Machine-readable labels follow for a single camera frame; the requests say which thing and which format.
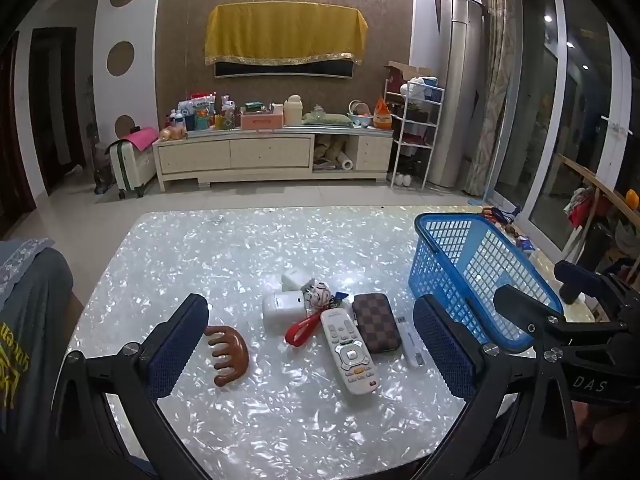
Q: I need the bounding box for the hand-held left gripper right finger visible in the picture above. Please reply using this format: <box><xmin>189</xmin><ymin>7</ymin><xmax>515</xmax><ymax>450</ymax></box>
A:
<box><xmin>412</xmin><ymin>295</ymin><xmax>593</xmax><ymax>480</ymax></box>

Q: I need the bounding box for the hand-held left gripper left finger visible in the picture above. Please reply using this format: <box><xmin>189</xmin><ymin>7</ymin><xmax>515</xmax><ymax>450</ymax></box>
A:
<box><xmin>47</xmin><ymin>292</ymin><xmax>211</xmax><ymax>480</ymax></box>

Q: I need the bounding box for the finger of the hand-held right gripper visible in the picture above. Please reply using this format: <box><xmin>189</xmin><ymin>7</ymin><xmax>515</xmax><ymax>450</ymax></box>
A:
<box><xmin>554</xmin><ymin>260</ymin><xmax>640</xmax><ymax>311</ymax></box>
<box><xmin>494</xmin><ymin>285</ymin><xmax>628</xmax><ymax>356</ymax></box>

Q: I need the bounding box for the white power bank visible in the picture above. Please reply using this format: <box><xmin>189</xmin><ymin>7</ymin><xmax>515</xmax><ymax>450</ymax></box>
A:
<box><xmin>395</xmin><ymin>316</ymin><xmax>426</xmax><ymax>370</ymax></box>

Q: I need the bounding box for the brown wooden massage comb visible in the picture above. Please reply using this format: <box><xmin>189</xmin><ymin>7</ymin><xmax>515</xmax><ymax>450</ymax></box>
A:
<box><xmin>204</xmin><ymin>325</ymin><xmax>250</xmax><ymax>388</ymax></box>

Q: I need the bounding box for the brown checkered wallet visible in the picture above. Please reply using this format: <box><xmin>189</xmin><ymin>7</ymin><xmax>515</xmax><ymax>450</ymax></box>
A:
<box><xmin>351</xmin><ymin>292</ymin><xmax>403</xmax><ymax>353</ymax></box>

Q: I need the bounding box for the blue plastic basket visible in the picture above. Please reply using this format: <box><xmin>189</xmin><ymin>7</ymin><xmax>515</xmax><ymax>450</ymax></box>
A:
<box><xmin>407</xmin><ymin>212</ymin><xmax>565</xmax><ymax>353</ymax></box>

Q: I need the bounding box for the white remote control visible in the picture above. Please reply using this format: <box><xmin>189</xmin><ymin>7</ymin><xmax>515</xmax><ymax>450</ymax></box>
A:
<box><xmin>320</xmin><ymin>308</ymin><xmax>377</xmax><ymax>396</ymax></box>

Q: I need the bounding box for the white charger box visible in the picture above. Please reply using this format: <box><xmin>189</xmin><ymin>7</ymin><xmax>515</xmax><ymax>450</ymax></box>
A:
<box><xmin>261</xmin><ymin>290</ymin><xmax>307</xmax><ymax>331</ymax></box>

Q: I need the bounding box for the red strap keychain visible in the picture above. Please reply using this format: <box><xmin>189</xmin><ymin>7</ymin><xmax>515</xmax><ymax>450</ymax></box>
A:
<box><xmin>285</xmin><ymin>292</ymin><xmax>351</xmax><ymax>347</ymax></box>

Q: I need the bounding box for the red garment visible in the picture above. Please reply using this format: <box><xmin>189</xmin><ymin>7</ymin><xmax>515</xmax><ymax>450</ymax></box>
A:
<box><xmin>567</xmin><ymin>187</ymin><xmax>598</xmax><ymax>228</ymax></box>

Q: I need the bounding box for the grey shirt yellow print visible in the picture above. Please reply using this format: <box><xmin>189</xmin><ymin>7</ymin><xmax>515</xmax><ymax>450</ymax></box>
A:
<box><xmin>0</xmin><ymin>247</ymin><xmax>76</xmax><ymax>480</ymax></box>

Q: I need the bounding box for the small white box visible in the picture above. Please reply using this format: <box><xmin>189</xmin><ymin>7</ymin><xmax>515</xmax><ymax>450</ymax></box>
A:
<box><xmin>281</xmin><ymin>267</ymin><xmax>315</xmax><ymax>292</ymax></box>

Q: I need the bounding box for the glass sliding door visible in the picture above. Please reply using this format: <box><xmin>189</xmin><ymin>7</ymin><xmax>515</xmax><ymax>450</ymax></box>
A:
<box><xmin>492</xmin><ymin>0</ymin><xmax>640</xmax><ymax>261</ymax></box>

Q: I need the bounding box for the grey lace cloth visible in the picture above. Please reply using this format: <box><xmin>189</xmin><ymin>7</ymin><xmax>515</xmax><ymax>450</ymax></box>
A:
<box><xmin>0</xmin><ymin>237</ymin><xmax>56</xmax><ymax>306</ymax></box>

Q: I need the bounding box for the white metal shelf rack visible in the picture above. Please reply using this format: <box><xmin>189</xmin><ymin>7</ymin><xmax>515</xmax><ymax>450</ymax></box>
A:
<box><xmin>390</xmin><ymin>80</ymin><xmax>446</xmax><ymax>190</ymax></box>

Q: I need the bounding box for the white green suitcase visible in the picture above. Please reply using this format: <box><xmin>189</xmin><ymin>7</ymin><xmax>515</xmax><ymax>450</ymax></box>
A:
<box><xmin>107</xmin><ymin>137</ymin><xmax>158</xmax><ymax>200</ymax></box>

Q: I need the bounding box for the patterned beige curtain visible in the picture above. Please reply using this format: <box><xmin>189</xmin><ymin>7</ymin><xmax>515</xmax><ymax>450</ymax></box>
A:
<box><xmin>465</xmin><ymin>0</ymin><xmax>523</xmax><ymax>196</ymax></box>

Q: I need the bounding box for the pink cloth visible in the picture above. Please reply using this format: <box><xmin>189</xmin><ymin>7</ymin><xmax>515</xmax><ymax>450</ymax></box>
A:
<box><xmin>116</xmin><ymin>127</ymin><xmax>160</xmax><ymax>152</ymax></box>

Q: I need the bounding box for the cream television cabinet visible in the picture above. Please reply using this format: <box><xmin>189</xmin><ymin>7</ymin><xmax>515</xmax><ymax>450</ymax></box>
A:
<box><xmin>152</xmin><ymin>127</ymin><xmax>396</xmax><ymax>192</ymax></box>

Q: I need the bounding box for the standing air conditioner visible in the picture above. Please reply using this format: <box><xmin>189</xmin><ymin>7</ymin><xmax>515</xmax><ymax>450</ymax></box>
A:
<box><xmin>427</xmin><ymin>0</ymin><xmax>485</xmax><ymax>190</ymax></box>

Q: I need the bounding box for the orange bag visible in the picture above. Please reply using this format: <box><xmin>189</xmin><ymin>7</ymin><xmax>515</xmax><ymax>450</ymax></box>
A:
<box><xmin>372</xmin><ymin>97</ymin><xmax>393</xmax><ymax>130</ymax></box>

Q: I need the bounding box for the pink box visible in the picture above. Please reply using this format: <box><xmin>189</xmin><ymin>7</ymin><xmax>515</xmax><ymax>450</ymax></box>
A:
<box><xmin>240</xmin><ymin>111</ymin><xmax>284</xmax><ymax>131</ymax></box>

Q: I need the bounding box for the blue white package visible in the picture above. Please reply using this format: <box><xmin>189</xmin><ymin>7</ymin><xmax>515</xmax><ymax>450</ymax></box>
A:
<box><xmin>177</xmin><ymin>92</ymin><xmax>218</xmax><ymax>116</ymax></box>

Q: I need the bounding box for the cardboard box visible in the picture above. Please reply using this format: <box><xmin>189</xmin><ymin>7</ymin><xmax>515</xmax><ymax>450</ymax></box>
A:
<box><xmin>384</xmin><ymin>60</ymin><xmax>431</xmax><ymax>92</ymax></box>

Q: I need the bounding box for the green cushion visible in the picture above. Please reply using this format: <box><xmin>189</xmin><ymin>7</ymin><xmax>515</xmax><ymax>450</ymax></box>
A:
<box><xmin>301</xmin><ymin>111</ymin><xmax>352</xmax><ymax>127</ymax></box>

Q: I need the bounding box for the cream plastic jar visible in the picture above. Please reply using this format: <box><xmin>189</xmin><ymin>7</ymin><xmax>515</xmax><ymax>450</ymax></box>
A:
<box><xmin>283</xmin><ymin>95</ymin><xmax>307</xmax><ymax>125</ymax></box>

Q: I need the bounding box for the dark wooden door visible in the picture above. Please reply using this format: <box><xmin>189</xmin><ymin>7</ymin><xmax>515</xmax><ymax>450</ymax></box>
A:
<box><xmin>30</xmin><ymin>27</ymin><xmax>83</xmax><ymax>196</ymax></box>

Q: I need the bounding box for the yellow television cover cloth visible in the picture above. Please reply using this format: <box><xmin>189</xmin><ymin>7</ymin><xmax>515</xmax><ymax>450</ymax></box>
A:
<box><xmin>204</xmin><ymin>2</ymin><xmax>369</xmax><ymax>67</ymax></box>

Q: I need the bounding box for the wooden rail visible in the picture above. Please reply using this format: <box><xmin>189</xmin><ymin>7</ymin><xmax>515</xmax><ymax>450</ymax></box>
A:
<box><xmin>557</xmin><ymin>152</ymin><xmax>640</xmax><ymax>221</ymax></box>

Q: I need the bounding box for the round figure keychain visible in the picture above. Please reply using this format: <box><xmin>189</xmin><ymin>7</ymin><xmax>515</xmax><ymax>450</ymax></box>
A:
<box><xmin>305</xmin><ymin>281</ymin><xmax>332</xmax><ymax>311</ymax></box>

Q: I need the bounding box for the bowl with handle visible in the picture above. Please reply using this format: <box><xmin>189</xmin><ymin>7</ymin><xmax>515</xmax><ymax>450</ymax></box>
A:
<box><xmin>348</xmin><ymin>100</ymin><xmax>375</xmax><ymax>128</ymax></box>

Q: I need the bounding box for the black wall television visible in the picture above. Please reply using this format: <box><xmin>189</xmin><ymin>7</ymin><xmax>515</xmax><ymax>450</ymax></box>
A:
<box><xmin>215</xmin><ymin>57</ymin><xmax>353</xmax><ymax>81</ymax></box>

